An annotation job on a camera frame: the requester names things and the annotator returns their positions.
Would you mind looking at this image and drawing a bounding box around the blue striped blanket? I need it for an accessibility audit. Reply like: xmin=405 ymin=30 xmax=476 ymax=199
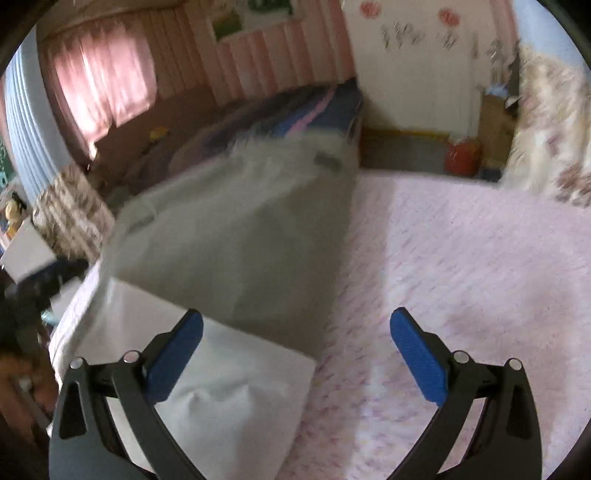
xmin=268 ymin=83 xmax=363 ymax=139

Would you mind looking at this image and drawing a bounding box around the brown bed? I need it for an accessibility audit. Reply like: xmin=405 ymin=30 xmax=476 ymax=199
xmin=85 ymin=78 xmax=363 ymax=204

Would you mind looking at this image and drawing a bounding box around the narrow blue floral curtain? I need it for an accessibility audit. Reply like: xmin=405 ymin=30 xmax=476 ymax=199
xmin=0 ymin=28 xmax=116 ymax=264

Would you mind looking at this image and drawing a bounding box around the pink floral bed sheet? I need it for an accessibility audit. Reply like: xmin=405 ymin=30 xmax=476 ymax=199
xmin=46 ymin=173 xmax=591 ymax=480

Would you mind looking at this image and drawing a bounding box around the olive and cream jacket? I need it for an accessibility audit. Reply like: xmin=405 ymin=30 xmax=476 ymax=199
xmin=48 ymin=129 xmax=361 ymax=480

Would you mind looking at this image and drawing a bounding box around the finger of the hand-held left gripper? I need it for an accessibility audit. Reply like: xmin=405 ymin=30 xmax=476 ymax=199
xmin=28 ymin=259 xmax=90 ymax=289

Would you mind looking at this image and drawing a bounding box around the framed wall picture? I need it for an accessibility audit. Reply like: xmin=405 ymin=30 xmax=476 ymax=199
xmin=205 ymin=0 xmax=296 ymax=42

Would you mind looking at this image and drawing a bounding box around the white wardrobe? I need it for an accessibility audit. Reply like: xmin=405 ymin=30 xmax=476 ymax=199
xmin=344 ymin=0 xmax=522 ymax=134

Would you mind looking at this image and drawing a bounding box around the white box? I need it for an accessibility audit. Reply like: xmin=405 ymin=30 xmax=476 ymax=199
xmin=0 ymin=222 xmax=61 ymax=282

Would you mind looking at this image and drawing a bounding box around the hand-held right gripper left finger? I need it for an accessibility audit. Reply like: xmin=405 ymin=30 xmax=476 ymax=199
xmin=48 ymin=308 xmax=205 ymax=480

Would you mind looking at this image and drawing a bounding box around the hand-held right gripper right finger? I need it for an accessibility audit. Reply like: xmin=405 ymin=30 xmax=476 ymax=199
xmin=387 ymin=307 xmax=542 ymax=480

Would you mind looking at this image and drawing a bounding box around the person's left hand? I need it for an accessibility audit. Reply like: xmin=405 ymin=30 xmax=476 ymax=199
xmin=0 ymin=353 xmax=58 ymax=416

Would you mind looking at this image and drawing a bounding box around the yellow and black toy figure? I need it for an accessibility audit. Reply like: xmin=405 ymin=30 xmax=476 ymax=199
xmin=2 ymin=191 xmax=28 ymax=236

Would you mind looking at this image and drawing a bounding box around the brown wooden cabinet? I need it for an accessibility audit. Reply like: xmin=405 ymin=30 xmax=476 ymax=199
xmin=478 ymin=90 xmax=518 ymax=171

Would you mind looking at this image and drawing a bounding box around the wide blue floral curtain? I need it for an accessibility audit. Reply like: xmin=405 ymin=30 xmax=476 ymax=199
xmin=501 ymin=0 xmax=591 ymax=208

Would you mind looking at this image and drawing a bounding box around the red orange round container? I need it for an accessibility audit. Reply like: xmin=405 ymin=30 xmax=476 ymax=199
xmin=444 ymin=141 xmax=481 ymax=176

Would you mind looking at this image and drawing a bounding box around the pink window curtain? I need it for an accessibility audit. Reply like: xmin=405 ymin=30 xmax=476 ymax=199
xmin=39 ymin=18 xmax=160 ymax=144

